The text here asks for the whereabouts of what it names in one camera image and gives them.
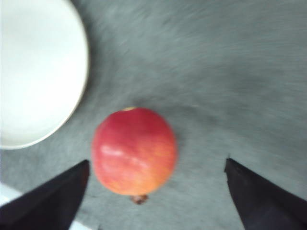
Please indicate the red pomegranate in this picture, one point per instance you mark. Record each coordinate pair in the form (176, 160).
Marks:
(134, 151)

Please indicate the white plate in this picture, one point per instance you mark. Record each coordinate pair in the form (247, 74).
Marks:
(43, 68)

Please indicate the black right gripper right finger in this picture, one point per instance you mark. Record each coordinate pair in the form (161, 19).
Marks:
(260, 204)

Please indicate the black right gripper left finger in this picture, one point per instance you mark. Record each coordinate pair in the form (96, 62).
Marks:
(48, 205)

